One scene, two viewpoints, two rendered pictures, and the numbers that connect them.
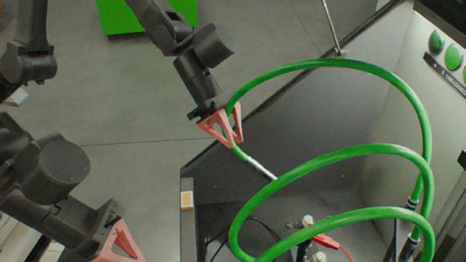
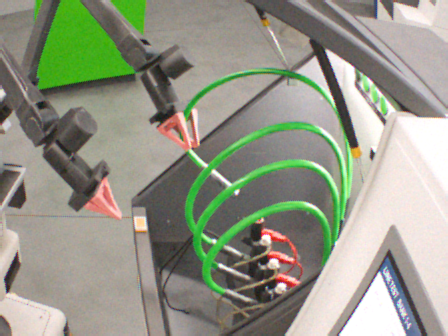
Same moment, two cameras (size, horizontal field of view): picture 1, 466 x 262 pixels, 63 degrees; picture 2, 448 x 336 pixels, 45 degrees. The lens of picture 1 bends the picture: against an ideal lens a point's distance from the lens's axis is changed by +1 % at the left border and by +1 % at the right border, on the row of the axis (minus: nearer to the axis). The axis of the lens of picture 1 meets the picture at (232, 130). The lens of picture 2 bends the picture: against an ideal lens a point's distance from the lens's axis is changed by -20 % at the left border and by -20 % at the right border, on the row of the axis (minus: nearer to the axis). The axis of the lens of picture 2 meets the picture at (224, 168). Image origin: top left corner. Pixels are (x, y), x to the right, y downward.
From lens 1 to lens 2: 0.70 m
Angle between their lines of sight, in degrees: 9
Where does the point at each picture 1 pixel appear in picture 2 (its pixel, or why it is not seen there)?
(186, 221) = (141, 241)
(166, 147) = (98, 225)
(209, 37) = (174, 54)
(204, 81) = (166, 90)
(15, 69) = not seen: hidden behind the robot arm
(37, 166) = (74, 121)
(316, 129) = (277, 154)
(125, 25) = (56, 77)
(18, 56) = not seen: hidden behind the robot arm
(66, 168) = (87, 124)
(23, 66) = not seen: hidden behind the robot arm
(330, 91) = (288, 113)
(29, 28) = (30, 64)
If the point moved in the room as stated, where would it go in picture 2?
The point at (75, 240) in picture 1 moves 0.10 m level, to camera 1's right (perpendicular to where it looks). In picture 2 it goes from (82, 182) to (132, 184)
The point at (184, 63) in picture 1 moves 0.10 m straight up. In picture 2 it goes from (150, 76) to (152, 37)
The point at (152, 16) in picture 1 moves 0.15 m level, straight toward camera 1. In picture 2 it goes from (128, 42) to (135, 63)
